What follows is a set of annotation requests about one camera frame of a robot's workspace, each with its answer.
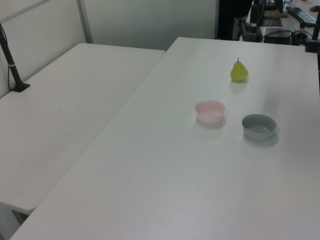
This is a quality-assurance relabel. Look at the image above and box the yellow-green pear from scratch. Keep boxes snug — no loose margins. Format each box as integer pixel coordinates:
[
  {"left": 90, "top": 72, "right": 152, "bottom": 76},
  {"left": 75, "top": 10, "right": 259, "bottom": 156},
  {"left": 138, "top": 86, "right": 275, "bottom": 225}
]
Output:
[{"left": 230, "top": 57, "right": 249, "bottom": 82}]

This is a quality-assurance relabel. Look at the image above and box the pink plastic bowl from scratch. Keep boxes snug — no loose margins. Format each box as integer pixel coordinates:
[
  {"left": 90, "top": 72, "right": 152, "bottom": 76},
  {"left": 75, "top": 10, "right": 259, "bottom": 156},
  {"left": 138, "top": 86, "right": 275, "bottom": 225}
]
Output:
[{"left": 195, "top": 99, "right": 226, "bottom": 125}]

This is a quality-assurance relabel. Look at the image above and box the grey plastic bowl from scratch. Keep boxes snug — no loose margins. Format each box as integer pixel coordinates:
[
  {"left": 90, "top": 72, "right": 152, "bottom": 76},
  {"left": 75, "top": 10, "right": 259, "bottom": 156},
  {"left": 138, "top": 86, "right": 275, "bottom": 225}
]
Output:
[{"left": 241, "top": 113, "right": 277, "bottom": 142}]

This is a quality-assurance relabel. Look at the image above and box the white side table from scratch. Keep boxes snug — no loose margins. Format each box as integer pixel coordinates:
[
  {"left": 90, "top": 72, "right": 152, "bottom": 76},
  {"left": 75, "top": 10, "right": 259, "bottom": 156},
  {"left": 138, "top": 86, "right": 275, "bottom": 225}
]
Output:
[{"left": 0, "top": 42, "right": 167, "bottom": 215}]

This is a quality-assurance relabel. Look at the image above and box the black office chair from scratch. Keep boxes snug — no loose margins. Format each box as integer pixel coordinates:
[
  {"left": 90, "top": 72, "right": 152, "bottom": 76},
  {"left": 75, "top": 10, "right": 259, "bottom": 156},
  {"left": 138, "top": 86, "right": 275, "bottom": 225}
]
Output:
[{"left": 216, "top": 0, "right": 253, "bottom": 41}]

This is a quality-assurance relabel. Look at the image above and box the black electronics box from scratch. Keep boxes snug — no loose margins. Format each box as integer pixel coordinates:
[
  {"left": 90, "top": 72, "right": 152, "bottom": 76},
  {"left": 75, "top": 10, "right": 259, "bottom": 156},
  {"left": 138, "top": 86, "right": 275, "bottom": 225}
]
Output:
[{"left": 263, "top": 26, "right": 294, "bottom": 45}]

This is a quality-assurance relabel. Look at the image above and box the black clamp with pole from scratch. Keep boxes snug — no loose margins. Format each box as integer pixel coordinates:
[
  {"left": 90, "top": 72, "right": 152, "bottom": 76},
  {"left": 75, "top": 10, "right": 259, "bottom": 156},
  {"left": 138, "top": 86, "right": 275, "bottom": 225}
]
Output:
[{"left": 303, "top": 21, "right": 320, "bottom": 54}]

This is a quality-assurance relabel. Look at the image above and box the black keyboard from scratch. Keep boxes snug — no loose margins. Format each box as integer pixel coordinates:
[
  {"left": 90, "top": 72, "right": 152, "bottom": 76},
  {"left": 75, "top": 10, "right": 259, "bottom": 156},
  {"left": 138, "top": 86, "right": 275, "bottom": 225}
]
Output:
[{"left": 285, "top": 5, "right": 318, "bottom": 25}]

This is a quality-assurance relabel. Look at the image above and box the grey partition post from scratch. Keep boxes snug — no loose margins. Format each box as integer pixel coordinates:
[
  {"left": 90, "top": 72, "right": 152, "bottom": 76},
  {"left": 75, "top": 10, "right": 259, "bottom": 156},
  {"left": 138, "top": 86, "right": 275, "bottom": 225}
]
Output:
[{"left": 76, "top": 0, "right": 94, "bottom": 45}]

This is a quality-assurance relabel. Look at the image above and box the black camera pole with clamp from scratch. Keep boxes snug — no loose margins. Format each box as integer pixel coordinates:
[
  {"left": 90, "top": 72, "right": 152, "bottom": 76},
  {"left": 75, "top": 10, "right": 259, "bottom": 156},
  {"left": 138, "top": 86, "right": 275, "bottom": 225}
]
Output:
[{"left": 0, "top": 21, "right": 31, "bottom": 93}]

